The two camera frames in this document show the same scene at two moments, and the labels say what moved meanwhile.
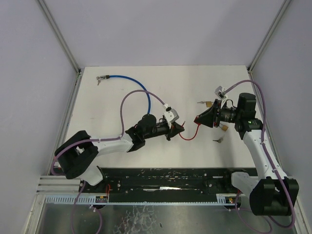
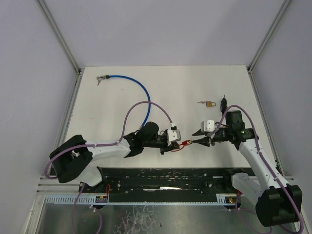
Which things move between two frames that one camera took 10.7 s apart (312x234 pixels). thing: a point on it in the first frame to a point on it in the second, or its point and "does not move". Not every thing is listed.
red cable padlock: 194,135 to 184,143
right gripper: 217,115 to 209,139
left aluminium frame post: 50,18 does not move
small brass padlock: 208,104 does not move
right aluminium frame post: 285,4 does not move
